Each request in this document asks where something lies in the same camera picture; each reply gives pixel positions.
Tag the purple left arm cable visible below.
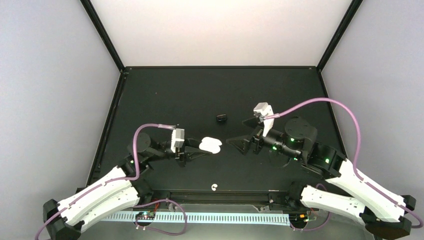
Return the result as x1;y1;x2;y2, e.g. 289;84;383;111
34;123;178;240

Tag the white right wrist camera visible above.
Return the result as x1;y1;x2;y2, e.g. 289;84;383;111
253;102;274;137

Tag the black front mounting rail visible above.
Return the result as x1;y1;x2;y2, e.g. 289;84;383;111
72;188;370;213

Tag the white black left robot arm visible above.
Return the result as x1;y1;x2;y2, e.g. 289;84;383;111
43;128;222;240

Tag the clear plastic sheet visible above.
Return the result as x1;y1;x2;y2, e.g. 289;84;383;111
240;210;374;240

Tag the black frame post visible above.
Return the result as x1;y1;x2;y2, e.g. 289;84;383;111
316;0;363;73
80;0;125;72

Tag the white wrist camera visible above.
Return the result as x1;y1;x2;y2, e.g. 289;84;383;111
170;128;185;153
253;102;274;137

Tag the black left rear frame post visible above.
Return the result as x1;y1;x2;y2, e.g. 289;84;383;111
80;0;125;72

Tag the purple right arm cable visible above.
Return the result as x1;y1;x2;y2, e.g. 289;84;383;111
263;97;424;232

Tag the white slotted cable duct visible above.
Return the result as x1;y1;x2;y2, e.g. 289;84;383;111
103;211;290;226

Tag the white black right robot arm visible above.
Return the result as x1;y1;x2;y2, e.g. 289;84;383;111
227;117;416;240

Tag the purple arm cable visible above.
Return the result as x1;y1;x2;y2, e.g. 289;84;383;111
34;123;178;240
263;97;424;232

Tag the black earbud charging case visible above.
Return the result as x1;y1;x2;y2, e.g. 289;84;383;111
215;114;228;123

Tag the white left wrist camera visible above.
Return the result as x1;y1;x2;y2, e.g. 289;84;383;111
170;128;185;153

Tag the white earbud charging case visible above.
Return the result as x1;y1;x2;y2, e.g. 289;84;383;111
199;136;223;154

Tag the black right rear frame post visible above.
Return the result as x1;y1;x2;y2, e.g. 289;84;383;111
316;0;363;73

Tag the white earbud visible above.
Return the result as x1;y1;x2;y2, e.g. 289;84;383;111
211;183;218;191

